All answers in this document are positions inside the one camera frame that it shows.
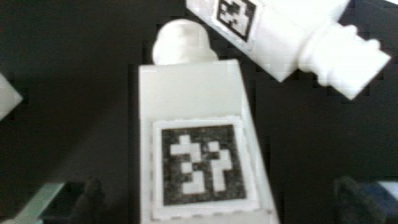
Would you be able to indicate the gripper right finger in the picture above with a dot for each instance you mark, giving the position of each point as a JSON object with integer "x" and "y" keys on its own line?
{"x": 367, "y": 201}

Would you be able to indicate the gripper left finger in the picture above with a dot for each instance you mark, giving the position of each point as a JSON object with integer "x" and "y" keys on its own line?
{"x": 65, "y": 204}

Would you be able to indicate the white table leg angled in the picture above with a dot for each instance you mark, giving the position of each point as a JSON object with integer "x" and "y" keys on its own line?
{"x": 203, "y": 177}

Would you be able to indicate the white table leg with tags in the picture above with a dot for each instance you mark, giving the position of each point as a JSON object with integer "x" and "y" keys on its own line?
{"x": 287, "y": 33}

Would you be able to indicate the white table leg far left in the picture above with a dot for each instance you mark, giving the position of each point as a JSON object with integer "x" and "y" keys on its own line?
{"x": 10, "y": 97}

